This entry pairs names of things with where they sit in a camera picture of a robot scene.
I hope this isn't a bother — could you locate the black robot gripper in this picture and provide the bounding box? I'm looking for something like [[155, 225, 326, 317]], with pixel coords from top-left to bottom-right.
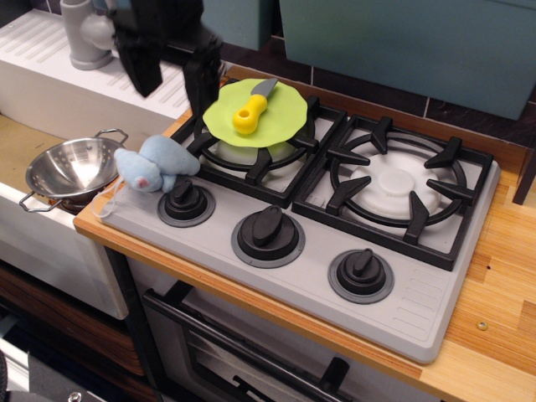
[[110, 1, 222, 117]]

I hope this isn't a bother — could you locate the yellow toy knife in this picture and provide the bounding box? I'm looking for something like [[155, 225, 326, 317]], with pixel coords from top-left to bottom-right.
[[232, 78, 278, 135]]

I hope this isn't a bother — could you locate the light blue plush mouse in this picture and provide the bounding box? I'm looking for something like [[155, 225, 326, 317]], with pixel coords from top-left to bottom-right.
[[114, 135, 200, 193]]

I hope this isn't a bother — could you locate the grey toy faucet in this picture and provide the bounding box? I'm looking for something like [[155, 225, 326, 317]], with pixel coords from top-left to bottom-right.
[[59, 0, 115, 70]]

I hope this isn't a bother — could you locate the teal box left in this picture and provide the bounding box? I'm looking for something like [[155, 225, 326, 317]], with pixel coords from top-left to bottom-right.
[[202, 0, 276, 50]]

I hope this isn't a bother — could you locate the teal box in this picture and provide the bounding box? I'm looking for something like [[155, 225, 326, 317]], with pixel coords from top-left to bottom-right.
[[202, 0, 276, 50], [280, 1, 535, 120]]

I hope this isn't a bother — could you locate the white sink unit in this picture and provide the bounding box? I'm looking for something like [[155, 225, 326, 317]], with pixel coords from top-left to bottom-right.
[[1, 9, 188, 320]]

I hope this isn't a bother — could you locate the white left burner cap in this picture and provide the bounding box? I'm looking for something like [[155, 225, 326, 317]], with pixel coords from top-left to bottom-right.
[[214, 141, 295, 165]]

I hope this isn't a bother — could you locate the white burner cap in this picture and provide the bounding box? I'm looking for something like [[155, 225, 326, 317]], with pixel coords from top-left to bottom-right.
[[214, 141, 295, 165], [340, 151, 441, 219]]

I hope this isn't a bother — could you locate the green plastic plate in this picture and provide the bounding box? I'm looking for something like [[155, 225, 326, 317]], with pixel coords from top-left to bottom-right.
[[203, 79, 307, 148]]

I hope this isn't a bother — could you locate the black left stove knob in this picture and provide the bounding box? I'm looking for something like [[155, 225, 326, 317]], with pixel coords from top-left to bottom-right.
[[157, 179, 215, 228]]

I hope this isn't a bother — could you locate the black stove knob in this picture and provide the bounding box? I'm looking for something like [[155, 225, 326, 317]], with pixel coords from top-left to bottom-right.
[[157, 179, 215, 228], [231, 205, 306, 269], [327, 249, 394, 305]]

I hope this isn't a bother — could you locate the steel colander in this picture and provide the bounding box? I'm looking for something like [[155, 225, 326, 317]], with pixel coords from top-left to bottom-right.
[[18, 128, 128, 213]]

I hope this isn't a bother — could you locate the black left burner grate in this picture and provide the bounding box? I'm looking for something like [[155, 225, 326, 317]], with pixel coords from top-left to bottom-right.
[[171, 96, 348, 208]]

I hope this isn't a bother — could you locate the black burner grate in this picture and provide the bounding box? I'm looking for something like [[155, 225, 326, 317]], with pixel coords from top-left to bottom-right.
[[292, 115, 500, 271], [171, 96, 348, 208]]

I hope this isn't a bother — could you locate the black middle stove knob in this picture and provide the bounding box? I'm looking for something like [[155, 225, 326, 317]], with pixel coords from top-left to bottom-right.
[[231, 205, 306, 269]]

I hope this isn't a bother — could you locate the white right burner cap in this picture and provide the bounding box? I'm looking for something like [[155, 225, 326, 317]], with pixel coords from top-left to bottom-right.
[[340, 151, 441, 219]]

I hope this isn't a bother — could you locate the grey toy stove top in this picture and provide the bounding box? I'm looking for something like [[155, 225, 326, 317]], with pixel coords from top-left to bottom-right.
[[102, 159, 486, 363]]

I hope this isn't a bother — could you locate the black right burner grate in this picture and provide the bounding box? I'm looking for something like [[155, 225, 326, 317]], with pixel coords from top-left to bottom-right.
[[292, 115, 500, 271]]

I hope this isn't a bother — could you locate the black right stove knob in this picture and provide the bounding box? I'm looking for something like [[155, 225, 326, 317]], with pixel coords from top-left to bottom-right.
[[327, 249, 394, 305]]

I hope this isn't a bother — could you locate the toy oven door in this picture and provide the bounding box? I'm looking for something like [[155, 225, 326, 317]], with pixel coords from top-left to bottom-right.
[[140, 281, 366, 401]]

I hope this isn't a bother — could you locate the teal box right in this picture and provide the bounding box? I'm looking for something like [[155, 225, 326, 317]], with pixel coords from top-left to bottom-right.
[[280, 1, 535, 120]]

